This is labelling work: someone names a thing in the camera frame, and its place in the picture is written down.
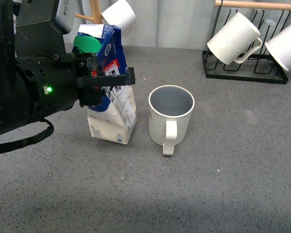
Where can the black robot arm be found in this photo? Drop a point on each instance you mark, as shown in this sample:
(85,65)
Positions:
(27,29)

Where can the cream ribbed mug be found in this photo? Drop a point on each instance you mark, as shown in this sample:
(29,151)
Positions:
(170,109)
(236,41)

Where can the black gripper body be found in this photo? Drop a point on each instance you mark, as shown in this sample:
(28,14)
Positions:
(49,87)

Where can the black wire mug rack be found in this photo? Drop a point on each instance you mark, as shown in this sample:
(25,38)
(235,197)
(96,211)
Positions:
(260,66)

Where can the wooden mug tree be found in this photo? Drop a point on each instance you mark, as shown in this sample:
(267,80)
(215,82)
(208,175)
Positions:
(94,6)

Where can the white mug on tree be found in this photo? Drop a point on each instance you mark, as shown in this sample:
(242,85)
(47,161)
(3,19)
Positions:
(121,15)

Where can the white mug black handle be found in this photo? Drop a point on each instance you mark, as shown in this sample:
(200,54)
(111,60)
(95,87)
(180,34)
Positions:
(280,48)

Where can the cream ribbed hanging mug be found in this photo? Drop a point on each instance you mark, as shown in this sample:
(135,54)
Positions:
(236,41)

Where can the blue white milk carton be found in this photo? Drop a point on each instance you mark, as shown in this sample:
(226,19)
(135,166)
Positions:
(114,119)

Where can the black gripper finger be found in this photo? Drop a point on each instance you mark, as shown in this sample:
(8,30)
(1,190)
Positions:
(86,63)
(101,81)

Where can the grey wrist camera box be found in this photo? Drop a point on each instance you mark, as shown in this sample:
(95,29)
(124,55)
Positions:
(65,14)

